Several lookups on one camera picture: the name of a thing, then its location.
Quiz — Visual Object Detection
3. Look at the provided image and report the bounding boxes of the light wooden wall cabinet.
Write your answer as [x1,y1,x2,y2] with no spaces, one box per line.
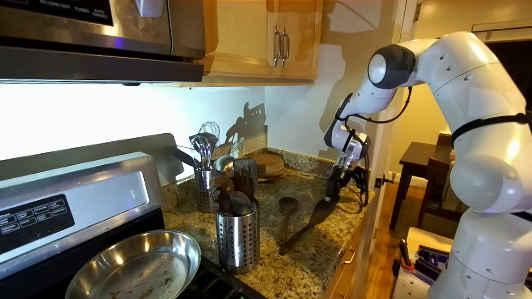
[201,0,326,89]

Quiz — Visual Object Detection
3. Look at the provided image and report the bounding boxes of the dark wooden spatula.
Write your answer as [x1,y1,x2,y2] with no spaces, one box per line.
[277,198,337,258]

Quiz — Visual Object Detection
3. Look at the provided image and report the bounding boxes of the steel ladle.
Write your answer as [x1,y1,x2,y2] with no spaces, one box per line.
[211,155,241,175]

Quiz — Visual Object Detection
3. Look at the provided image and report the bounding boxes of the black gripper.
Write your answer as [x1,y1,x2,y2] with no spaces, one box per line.
[322,148,372,210]

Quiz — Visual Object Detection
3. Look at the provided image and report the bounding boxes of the white robot cart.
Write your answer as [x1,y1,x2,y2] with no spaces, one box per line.
[389,225,459,299]

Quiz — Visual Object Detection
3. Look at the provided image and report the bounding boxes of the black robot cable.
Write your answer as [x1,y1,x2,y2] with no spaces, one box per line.
[334,85,415,215]

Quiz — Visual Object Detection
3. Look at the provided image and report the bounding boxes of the stacked wooden bowls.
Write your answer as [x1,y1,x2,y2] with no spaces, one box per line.
[251,152,287,183]

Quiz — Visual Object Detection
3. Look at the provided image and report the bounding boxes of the stainless steel gas range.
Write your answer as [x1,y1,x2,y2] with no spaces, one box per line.
[0,132,267,299]

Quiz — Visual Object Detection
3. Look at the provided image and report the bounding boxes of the wooden base cabinet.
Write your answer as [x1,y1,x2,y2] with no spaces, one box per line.
[322,190,386,299]

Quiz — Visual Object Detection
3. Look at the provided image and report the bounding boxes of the stainless steel microwave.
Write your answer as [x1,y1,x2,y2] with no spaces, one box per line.
[0,0,208,85]

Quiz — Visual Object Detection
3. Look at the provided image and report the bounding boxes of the tall perforated steel cutlery holder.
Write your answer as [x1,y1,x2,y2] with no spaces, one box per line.
[214,200,262,275]

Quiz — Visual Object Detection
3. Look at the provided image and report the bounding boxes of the steel frying pan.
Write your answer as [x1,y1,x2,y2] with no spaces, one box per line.
[65,230,204,299]

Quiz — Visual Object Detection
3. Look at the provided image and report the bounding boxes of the small steel cutlery holder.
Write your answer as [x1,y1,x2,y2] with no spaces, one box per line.
[193,165,221,217]

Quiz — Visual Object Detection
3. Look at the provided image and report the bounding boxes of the dark wooden side table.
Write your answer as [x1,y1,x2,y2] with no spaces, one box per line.
[387,140,472,233]

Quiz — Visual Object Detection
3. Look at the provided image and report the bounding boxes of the perforated wooden spoon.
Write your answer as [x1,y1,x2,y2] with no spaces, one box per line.
[277,195,301,235]

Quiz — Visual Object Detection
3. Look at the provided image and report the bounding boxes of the steel wire whisk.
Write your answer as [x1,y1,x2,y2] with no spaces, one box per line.
[189,120,223,172]

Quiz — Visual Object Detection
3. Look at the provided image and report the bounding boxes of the black screen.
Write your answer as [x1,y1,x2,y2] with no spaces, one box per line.
[489,39,532,99]

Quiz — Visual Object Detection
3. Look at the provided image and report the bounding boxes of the black slotted turner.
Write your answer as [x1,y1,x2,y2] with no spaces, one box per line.
[211,173,238,217]

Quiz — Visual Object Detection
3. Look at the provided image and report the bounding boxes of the dark wooden utensil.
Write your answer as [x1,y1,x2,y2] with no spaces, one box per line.
[231,157,261,205]

